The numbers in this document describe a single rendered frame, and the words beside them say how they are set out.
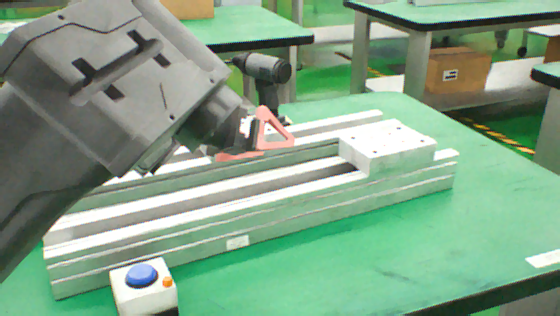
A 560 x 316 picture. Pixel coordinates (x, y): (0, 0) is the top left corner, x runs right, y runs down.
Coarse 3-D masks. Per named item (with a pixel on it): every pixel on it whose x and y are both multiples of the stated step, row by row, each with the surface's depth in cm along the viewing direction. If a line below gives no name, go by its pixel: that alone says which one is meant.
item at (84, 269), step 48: (192, 192) 91; (240, 192) 94; (288, 192) 91; (336, 192) 97; (384, 192) 103; (432, 192) 108; (48, 240) 82; (96, 240) 78; (144, 240) 82; (192, 240) 85; (240, 240) 90; (96, 288) 81
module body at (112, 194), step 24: (336, 120) 123; (360, 120) 125; (312, 144) 112; (336, 144) 116; (168, 168) 100; (192, 168) 101; (216, 168) 105; (240, 168) 106; (264, 168) 109; (96, 192) 95; (120, 192) 97; (144, 192) 99; (168, 192) 102; (72, 216) 94
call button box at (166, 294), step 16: (112, 272) 75; (160, 272) 75; (112, 288) 75; (128, 288) 72; (144, 288) 72; (160, 288) 72; (176, 288) 73; (128, 304) 70; (144, 304) 71; (160, 304) 72; (176, 304) 74
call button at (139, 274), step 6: (138, 264) 75; (144, 264) 75; (132, 270) 74; (138, 270) 73; (144, 270) 73; (150, 270) 74; (132, 276) 72; (138, 276) 72; (144, 276) 72; (150, 276) 73; (132, 282) 72; (138, 282) 72; (144, 282) 72
